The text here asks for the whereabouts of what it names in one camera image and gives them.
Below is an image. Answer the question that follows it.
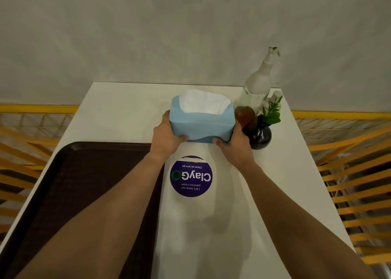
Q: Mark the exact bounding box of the person's left hand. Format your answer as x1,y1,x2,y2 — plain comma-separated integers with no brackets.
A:
149,110,189,162

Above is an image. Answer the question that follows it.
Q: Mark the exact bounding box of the person's right hand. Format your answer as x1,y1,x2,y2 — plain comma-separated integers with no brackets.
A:
213,120,255,168

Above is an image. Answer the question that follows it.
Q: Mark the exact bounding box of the blue tissue box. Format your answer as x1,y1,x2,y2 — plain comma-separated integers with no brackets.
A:
169,95,235,144

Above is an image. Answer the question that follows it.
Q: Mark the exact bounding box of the person's right forearm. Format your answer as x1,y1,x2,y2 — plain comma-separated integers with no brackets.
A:
237,160,379,279

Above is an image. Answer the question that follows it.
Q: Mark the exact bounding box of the brown round jar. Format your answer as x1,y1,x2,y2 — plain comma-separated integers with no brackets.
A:
234,106,256,130

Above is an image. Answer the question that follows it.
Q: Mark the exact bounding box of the black round vase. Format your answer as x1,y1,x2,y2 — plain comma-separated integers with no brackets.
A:
243,116,272,150

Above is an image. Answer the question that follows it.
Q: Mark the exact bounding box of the round purple sticker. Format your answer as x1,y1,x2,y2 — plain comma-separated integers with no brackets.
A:
170,155,213,198

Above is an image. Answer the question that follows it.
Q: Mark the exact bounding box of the white tissue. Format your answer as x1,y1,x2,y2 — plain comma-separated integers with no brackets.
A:
178,89,231,116

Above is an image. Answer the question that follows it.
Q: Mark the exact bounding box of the green plant sprig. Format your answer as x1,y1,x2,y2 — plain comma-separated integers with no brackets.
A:
262,96,283,127

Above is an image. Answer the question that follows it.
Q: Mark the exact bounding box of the clear spray bottle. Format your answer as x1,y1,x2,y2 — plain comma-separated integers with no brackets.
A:
237,46,281,113

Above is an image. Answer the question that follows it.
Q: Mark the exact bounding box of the dark brown tray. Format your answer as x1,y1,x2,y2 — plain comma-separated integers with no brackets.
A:
0,141,165,279

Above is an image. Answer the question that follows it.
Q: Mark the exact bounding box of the yellow metal railing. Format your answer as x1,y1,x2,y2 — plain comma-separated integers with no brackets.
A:
0,104,391,265

